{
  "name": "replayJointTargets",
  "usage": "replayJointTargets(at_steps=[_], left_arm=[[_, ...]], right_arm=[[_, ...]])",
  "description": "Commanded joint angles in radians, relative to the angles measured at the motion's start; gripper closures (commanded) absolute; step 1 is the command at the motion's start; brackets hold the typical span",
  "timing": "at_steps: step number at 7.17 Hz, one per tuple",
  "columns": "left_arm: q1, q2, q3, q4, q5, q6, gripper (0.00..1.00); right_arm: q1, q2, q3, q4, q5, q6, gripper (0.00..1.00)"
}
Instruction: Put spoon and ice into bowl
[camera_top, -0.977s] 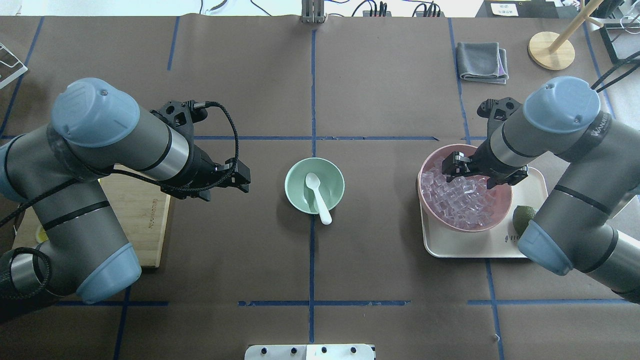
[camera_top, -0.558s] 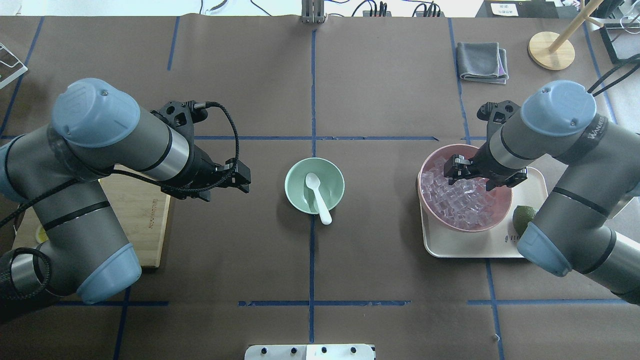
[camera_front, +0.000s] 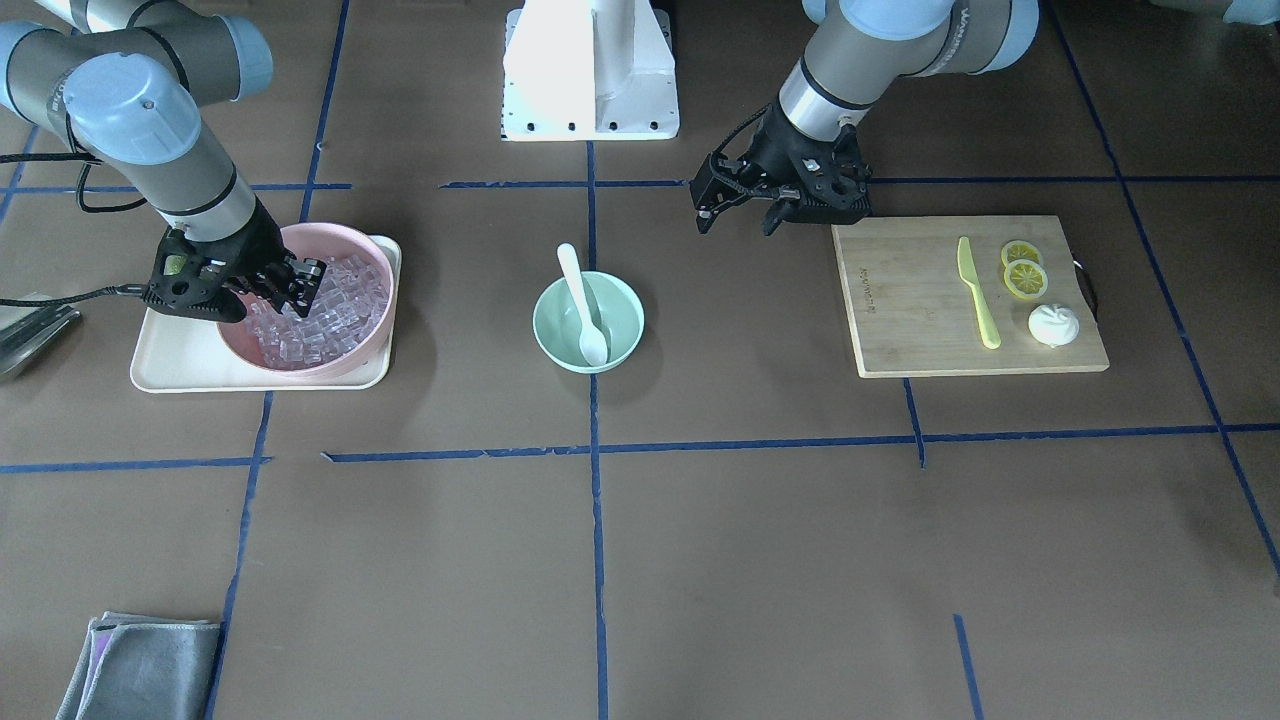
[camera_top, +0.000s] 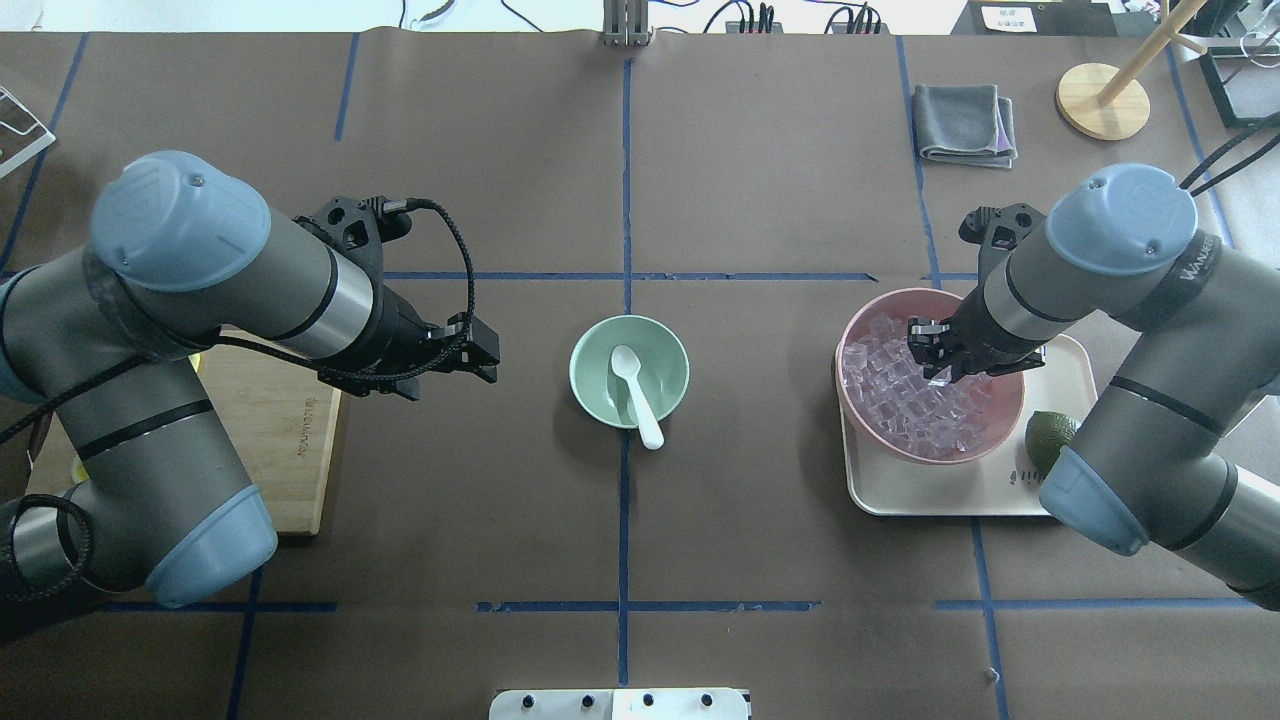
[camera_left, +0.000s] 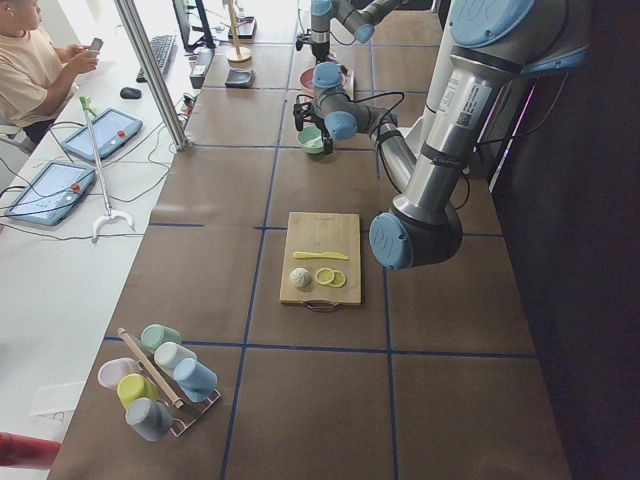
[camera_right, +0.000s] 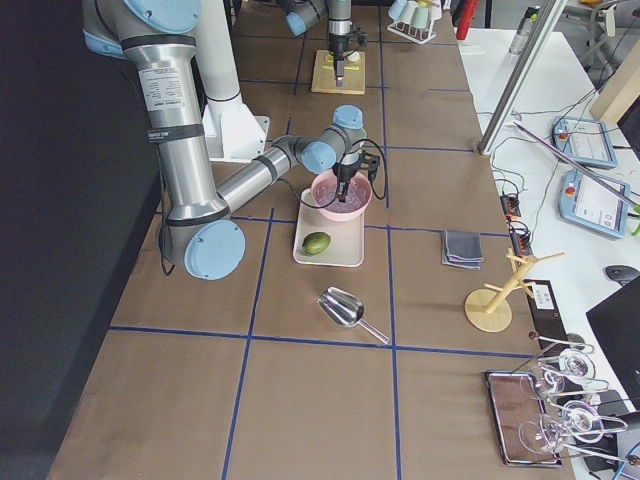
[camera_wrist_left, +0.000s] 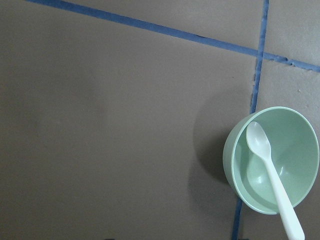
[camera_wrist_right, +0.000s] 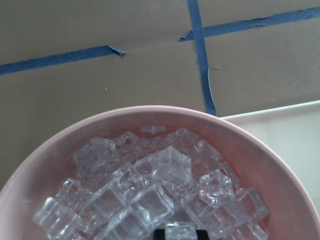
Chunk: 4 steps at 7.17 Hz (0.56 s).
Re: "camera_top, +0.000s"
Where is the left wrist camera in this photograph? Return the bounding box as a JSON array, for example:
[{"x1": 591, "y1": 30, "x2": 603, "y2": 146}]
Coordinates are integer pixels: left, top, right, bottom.
[{"x1": 293, "y1": 196, "x2": 412, "y2": 278}]

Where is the small green bowl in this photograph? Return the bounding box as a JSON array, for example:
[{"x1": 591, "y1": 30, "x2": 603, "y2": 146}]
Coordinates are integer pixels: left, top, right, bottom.
[{"x1": 568, "y1": 314, "x2": 691, "y2": 429}]

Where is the folded grey cloth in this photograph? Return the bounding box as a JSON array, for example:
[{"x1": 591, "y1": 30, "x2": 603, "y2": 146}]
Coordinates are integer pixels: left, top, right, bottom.
[{"x1": 911, "y1": 85, "x2": 1018, "y2": 170}]

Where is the wooden cutting board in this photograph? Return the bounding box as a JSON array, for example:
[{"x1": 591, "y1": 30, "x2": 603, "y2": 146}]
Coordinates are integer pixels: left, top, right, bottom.
[{"x1": 3, "y1": 345, "x2": 344, "y2": 537}]

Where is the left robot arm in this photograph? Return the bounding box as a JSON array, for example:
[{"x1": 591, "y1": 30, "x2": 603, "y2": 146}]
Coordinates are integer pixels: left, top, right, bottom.
[{"x1": 3, "y1": 150, "x2": 500, "y2": 643}]

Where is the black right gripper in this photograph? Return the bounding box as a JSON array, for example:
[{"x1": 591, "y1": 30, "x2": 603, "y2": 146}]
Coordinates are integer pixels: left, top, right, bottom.
[{"x1": 906, "y1": 299, "x2": 1044, "y2": 386}]

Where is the wooden stand with round base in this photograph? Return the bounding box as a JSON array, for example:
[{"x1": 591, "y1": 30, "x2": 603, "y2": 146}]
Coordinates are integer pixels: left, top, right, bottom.
[{"x1": 1053, "y1": 1, "x2": 1207, "y2": 141}]

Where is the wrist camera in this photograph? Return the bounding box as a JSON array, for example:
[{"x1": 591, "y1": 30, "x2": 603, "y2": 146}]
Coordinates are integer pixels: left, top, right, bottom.
[
  {"x1": 957, "y1": 202, "x2": 1046, "y2": 278},
  {"x1": 293, "y1": 196, "x2": 412, "y2": 278}
]

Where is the black tray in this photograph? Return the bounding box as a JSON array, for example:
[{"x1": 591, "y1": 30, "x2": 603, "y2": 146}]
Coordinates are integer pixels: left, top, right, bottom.
[{"x1": 1197, "y1": 47, "x2": 1279, "y2": 129}]

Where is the green avocado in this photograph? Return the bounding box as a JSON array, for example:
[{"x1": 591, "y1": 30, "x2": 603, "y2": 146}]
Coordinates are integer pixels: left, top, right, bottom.
[{"x1": 1023, "y1": 410, "x2": 1080, "y2": 475}]

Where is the white plastic spoon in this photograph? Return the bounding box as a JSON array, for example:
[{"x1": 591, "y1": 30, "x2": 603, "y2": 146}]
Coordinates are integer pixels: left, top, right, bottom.
[{"x1": 611, "y1": 345, "x2": 666, "y2": 451}]

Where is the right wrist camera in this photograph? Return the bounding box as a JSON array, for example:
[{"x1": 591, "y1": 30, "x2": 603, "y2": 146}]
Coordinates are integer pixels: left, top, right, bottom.
[{"x1": 957, "y1": 202, "x2": 1046, "y2": 278}]

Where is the beige plastic tray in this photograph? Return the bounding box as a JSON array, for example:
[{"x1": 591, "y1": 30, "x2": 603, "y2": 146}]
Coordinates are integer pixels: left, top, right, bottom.
[{"x1": 842, "y1": 334, "x2": 1098, "y2": 516}]

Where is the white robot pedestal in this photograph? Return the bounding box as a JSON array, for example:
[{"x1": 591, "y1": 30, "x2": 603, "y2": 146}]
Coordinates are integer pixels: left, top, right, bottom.
[{"x1": 488, "y1": 687, "x2": 753, "y2": 719}]

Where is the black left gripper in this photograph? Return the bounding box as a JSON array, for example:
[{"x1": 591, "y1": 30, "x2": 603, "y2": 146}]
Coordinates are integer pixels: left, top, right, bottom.
[{"x1": 317, "y1": 284, "x2": 500, "y2": 401}]

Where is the aluminium frame post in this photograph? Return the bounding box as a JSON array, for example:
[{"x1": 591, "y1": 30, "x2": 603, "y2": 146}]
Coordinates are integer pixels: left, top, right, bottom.
[{"x1": 602, "y1": 0, "x2": 652, "y2": 47}]

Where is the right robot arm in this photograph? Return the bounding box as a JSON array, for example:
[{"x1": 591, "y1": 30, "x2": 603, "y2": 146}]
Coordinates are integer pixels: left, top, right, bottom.
[{"x1": 908, "y1": 163, "x2": 1279, "y2": 611}]

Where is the pink bowl of ice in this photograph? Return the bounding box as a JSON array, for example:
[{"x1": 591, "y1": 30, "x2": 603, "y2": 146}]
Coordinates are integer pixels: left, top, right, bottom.
[{"x1": 835, "y1": 288, "x2": 1027, "y2": 465}]

